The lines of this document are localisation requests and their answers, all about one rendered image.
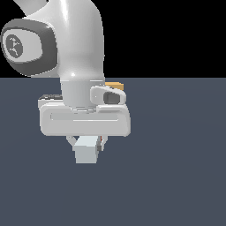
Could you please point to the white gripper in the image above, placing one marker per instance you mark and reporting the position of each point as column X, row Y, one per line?
column 85, row 126

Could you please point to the white peg with orange end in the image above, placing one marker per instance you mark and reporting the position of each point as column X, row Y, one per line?
column 85, row 151

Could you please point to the tan box with hole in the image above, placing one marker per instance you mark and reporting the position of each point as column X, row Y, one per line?
column 116, row 86

